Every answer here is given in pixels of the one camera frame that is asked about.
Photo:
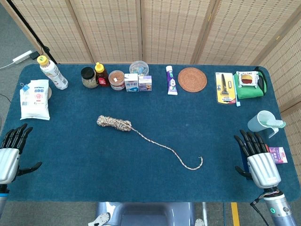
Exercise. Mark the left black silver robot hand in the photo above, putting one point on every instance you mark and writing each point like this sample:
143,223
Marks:
8,162

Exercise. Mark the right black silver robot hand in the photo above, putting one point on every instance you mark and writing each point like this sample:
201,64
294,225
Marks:
263,168

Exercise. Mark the small purple white box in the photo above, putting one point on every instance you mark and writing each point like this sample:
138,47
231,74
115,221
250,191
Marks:
278,155

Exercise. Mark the orange snack can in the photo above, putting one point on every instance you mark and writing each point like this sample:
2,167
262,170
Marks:
267,148

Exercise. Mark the pale green plastic mug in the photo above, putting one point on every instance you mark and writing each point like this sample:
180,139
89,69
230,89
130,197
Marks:
258,122

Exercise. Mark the pale green brush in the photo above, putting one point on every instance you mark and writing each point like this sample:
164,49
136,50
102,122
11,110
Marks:
276,123

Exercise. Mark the white plastic pouch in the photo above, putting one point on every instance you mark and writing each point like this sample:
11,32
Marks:
35,103

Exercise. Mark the blue white toothbrush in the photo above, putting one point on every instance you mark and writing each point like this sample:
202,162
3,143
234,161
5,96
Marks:
237,96

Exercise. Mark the blue binder clip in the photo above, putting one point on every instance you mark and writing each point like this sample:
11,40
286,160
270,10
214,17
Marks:
25,87

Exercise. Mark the folded green towel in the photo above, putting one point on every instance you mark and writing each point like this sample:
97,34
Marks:
249,91

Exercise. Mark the round beige disc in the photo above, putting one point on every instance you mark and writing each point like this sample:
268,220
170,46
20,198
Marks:
50,92

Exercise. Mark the blue table carpet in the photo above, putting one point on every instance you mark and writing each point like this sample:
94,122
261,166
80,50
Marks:
94,164

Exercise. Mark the razor in yellow pack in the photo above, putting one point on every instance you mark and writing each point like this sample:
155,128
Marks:
224,90

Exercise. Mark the black green pouch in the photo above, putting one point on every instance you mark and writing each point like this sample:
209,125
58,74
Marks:
264,81

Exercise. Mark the white red snack packet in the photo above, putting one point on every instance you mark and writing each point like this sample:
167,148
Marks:
247,78

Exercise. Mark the yellow cap drink bottle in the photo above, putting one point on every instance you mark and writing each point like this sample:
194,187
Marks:
55,75

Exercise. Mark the white power strip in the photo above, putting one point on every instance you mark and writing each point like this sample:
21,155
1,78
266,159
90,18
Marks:
22,57

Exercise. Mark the black power adapter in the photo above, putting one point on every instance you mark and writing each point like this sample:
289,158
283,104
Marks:
34,56

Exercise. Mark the round woven coaster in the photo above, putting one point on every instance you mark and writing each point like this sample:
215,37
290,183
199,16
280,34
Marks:
192,79

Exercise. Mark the black lid glass jar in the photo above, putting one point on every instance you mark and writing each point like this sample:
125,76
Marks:
89,78

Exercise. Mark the white purple toothpaste tube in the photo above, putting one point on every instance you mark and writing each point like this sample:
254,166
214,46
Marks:
172,82

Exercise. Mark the bear shaped honey bottle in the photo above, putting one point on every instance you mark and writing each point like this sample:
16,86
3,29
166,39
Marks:
101,78

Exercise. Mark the blue-grey robot torso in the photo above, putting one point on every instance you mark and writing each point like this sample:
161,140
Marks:
145,214

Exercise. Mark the black stand pole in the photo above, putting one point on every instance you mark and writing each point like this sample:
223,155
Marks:
28,28

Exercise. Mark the round tub red label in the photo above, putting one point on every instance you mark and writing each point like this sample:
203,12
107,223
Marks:
116,80

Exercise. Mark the purple juice carton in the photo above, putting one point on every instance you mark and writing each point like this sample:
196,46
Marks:
145,84

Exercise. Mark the white blue milk carton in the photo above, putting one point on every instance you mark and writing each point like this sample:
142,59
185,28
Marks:
131,83

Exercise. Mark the clear round clip container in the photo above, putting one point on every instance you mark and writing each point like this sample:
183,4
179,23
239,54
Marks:
138,68

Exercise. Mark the bamboo folding screen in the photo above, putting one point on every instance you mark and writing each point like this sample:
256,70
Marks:
113,28

